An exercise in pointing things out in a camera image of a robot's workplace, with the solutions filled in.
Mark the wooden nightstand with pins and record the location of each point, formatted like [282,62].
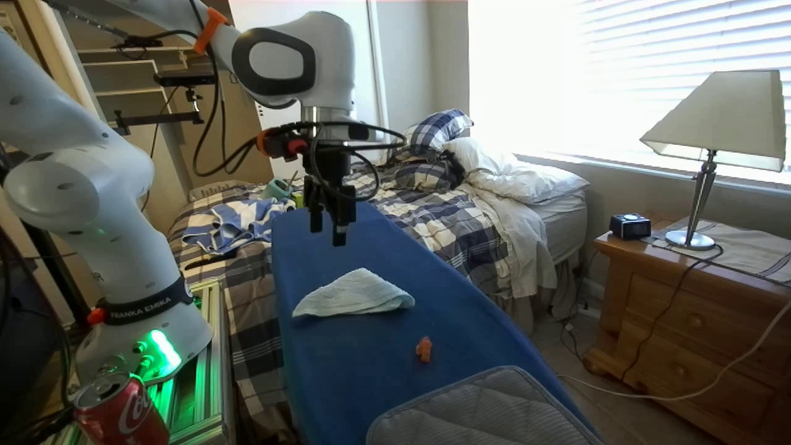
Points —
[701,329]

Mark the white bed sheet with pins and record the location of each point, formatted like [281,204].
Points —
[528,237]

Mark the blue plaid pillow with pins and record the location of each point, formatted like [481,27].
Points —
[433,131]

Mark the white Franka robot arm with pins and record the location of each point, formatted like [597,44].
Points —
[83,189]

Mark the wooden closet shelf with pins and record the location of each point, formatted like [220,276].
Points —
[124,77]

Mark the grey quilted pad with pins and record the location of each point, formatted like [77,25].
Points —
[485,412]

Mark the white cloth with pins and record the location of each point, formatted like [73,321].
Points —
[355,295]

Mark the green object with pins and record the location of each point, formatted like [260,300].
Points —
[281,189]

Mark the blue ironing board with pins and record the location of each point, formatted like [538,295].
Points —
[355,372]

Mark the white bed mattress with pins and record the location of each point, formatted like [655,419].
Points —
[564,226]

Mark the black alarm clock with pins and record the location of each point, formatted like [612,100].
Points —
[631,226]

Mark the white pillow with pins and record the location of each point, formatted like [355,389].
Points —
[519,177]

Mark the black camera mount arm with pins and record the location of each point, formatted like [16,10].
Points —
[156,117]

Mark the small orange object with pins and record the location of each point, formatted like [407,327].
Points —
[424,348]

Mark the blue and white garment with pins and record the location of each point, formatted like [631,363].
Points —
[231,224]

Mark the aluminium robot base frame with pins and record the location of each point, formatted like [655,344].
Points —
[207,386]

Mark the table lamp with beige shade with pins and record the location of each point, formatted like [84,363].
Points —
[726,111]

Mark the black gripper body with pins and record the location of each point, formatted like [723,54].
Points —
[328,177]

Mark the white window blinds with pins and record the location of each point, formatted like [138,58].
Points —
[659,75]

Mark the red soda can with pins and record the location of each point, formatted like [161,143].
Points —
[120,415]

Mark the white door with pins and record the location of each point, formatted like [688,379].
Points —
[367,89]

